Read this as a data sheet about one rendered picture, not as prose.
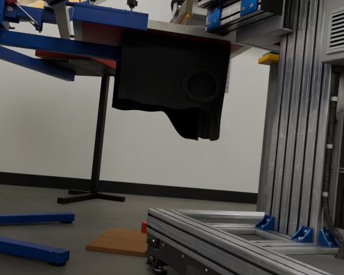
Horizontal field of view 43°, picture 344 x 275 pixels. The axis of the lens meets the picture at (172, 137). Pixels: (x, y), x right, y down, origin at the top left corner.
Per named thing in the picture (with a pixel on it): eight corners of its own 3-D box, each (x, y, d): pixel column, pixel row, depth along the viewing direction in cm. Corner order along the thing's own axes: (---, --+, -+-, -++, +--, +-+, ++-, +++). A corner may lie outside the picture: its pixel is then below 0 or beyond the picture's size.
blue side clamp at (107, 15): (145, 33, 182) (147, 17, 182) (147, 30, 177) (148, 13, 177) (72, 22, 176) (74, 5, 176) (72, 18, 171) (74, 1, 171)
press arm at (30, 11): (57, 24, 202) (58, 14, 203) (55, 21, 197) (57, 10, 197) (18, 19, 199) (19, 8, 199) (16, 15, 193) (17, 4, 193)
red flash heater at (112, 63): (79, 75, 359) (81, 60, 359) (130, 77, 344) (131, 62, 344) (34, 58, 301) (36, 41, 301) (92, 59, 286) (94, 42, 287)
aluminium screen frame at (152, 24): (216, 67, 245) (217, 60, 245) (256, 45, 188) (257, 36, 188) (75, 47, 230) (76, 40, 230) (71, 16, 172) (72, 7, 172)
